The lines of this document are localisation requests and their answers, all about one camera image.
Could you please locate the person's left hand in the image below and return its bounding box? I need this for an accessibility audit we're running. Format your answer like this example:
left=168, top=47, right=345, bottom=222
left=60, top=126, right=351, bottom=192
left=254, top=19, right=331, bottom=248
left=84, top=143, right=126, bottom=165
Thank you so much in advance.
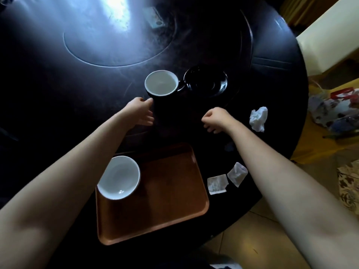
left=123, top=97, right=155, bottom=126

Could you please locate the person's right hand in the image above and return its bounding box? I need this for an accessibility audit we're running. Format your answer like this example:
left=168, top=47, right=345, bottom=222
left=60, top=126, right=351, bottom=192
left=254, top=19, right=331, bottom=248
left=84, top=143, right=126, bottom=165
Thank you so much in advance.
left=202, top=107, right=234, bottom=134

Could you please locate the black mug with white inside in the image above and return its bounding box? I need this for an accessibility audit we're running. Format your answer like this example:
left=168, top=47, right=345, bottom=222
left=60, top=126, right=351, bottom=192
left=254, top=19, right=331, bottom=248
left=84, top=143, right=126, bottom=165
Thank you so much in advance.
left=144, top=70, right=187, bottom=130

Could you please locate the person's left forearm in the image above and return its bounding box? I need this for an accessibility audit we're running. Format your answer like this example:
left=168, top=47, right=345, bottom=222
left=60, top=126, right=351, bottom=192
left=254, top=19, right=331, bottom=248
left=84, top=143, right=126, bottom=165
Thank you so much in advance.
left=0, top=108, right=136, bottom=269

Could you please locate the person's right forearm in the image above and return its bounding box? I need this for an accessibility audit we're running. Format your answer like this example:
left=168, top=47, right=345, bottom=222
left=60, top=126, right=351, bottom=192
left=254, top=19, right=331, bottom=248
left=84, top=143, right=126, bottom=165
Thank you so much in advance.
left=223, top=118, right=359, bottom=269

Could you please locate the black saucer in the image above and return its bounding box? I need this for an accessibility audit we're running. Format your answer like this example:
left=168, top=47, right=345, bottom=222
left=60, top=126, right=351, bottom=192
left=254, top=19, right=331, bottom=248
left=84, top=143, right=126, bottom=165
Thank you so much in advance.
left=184, top=65, right=228, bottom=98

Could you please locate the crumpled white tissue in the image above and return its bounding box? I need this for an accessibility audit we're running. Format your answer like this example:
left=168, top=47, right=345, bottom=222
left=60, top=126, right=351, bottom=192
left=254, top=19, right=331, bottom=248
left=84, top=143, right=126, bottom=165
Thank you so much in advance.
left=249, top=106, right=269, bottom=133

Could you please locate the white paper sachet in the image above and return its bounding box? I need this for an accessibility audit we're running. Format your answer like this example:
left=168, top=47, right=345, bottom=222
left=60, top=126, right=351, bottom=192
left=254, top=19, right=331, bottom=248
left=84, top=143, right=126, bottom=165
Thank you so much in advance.
left=207, top=174, right=228, bottom=196
left=227, top=162, right=248, bottom=188

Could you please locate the white bowl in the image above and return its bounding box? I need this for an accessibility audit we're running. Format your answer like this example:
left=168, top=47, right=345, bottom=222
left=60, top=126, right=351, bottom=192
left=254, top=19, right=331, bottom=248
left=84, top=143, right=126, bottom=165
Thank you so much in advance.
left=96, top=156, right=141, bottom=201

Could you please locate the pale printed card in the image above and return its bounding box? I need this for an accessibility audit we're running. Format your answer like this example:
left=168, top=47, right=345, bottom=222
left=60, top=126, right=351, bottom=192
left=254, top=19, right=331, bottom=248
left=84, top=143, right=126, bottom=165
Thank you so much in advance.
left=142, top=7, right=165, bottom=29

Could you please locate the brown rectangular tray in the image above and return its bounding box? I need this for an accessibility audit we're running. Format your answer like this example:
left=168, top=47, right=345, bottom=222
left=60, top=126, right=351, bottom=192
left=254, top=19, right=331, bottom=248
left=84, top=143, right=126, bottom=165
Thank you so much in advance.
left=95, top=143, right=210, bottom=246

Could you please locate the printed plastic bag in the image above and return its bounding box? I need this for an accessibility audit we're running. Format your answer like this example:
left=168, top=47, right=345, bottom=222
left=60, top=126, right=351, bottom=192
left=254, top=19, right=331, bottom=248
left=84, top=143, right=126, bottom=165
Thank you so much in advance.
left=308, top=87, right=359, bottom=138

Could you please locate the cream upholstered chair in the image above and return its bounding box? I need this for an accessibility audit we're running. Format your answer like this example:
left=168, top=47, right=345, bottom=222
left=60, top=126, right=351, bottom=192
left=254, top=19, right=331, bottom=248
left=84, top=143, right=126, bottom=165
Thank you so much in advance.
left=296, top=0, right=359, bottom=78

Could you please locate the yellow curtain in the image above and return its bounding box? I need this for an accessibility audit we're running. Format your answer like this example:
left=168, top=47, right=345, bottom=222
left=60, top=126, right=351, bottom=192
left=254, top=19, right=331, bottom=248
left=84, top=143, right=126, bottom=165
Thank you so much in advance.
left=276, top=0, right=342, bottom=28

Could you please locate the floral patterned rug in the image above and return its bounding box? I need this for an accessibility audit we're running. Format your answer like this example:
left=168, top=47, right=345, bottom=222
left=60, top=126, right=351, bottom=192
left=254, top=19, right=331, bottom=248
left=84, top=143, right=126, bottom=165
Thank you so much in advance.
left=337, top=159, right=359, bottom=217

